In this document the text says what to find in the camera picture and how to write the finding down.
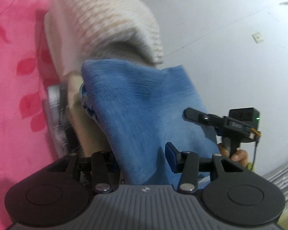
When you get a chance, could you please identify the blue denim jeans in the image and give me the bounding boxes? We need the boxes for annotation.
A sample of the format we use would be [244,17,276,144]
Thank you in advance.
[79,59,218,186]

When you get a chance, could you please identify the green fuzzy sleeve forearm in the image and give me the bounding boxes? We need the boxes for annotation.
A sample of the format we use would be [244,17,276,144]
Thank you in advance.
[246,162,254,171]

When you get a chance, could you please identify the beige folded clothes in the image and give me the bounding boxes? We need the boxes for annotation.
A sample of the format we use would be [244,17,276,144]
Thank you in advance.
[67,73,111,157]

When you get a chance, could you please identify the person right hand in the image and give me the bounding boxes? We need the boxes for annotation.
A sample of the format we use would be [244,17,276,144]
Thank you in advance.
[218,143,249,167]

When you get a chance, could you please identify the stack of papers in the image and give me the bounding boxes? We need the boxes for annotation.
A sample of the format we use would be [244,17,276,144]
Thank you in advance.
[263,162,288,210]

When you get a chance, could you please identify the patterned folded cloth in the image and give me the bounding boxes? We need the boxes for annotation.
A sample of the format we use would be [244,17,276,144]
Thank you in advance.
[44,83,75,157]

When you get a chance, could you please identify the pink floral bed blanket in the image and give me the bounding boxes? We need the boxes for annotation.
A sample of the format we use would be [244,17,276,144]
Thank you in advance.
[0,0,59,229]

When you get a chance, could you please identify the light pink folded blanket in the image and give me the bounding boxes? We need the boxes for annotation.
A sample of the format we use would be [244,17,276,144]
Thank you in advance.
[44,0,85,81]

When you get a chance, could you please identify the black cable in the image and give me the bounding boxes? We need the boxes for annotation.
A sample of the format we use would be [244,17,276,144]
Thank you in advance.
[252,136,259,172]

